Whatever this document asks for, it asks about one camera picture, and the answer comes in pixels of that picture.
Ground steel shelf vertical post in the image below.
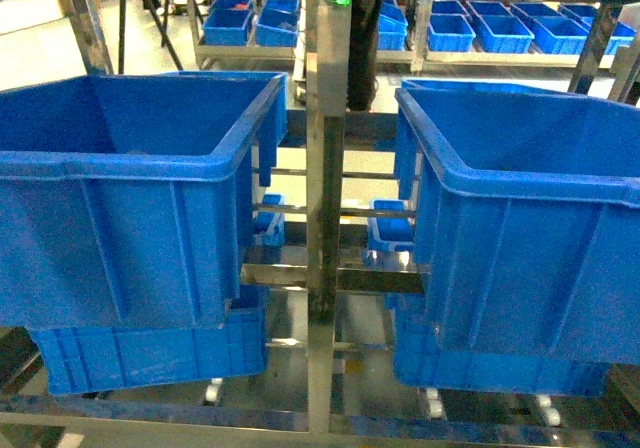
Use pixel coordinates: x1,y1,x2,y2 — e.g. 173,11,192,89
306,0,352,433

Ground lower blue crate right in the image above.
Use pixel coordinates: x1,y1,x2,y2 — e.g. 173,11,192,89
385,293,611,397

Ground lower blue crate left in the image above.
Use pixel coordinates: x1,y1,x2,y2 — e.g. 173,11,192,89
28,286,269,396

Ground large blue container left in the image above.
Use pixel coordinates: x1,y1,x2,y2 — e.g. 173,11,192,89
1,72,287,330

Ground blue crate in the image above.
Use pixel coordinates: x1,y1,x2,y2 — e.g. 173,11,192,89
385,293,611,397
28,286,269,396

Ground large blue container right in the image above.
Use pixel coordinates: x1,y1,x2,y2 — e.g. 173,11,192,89
396,88,639,365

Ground blue bin far shelf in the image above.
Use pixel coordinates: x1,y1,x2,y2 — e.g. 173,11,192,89
378,0,408,51
510,2,588,55
203,0,254,46
466,1,534,54
255,0,300,48
427,0,476,53

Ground large blue container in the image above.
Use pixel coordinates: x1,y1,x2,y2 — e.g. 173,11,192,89
396,88,639,365
1,72,287,330

